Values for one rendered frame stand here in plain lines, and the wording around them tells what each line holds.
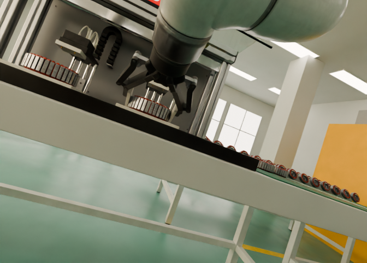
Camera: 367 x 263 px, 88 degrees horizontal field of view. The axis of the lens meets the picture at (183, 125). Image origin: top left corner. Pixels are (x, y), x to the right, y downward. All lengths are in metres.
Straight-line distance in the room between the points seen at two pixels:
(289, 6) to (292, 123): 4.20
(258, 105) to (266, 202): 8.16
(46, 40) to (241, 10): 0.71
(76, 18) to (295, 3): 0.72
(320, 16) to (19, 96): 0.40
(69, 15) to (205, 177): 0.76
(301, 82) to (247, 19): 4.42
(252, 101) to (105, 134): 8.14
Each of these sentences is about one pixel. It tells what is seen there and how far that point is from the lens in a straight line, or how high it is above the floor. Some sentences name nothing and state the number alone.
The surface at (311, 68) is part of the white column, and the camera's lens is 4.94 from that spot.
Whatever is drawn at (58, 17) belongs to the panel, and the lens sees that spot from 0.89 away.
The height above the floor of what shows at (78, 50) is 0.88.
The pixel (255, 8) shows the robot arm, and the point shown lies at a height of 0.94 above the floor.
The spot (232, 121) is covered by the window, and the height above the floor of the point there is 2.07.
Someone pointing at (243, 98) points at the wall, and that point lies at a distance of 8.12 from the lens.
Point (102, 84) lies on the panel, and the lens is 0.78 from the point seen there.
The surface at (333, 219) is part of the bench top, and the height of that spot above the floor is 0.72.
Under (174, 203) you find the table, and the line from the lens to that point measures 1.82.
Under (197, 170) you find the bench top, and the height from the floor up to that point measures 0.72.
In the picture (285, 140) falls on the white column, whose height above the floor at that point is 1.44.
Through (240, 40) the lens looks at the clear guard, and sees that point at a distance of 0.58.
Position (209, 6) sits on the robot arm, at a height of 0.92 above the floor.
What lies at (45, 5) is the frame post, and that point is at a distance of 0.84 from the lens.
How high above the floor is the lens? 0.76
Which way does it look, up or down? 4 degrees up
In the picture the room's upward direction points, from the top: 20 degrees clockwise
